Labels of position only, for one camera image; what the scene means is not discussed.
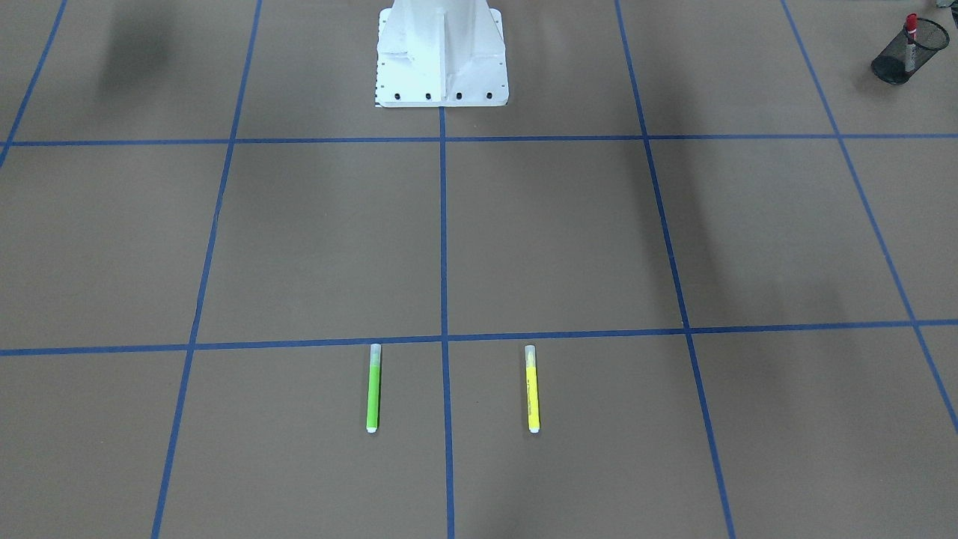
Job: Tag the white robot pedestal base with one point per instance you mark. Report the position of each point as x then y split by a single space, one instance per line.
441 54

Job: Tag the red whiteboard marker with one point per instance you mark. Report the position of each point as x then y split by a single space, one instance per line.
910 52

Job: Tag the green highlighter pen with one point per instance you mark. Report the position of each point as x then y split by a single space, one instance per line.
373 389

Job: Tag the brown paper table mat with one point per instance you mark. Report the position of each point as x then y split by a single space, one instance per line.
733 247

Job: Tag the black mesh cup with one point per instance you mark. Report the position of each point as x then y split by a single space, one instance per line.
917 41

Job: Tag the yellow highlighter pen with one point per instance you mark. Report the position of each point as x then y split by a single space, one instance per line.
532 393

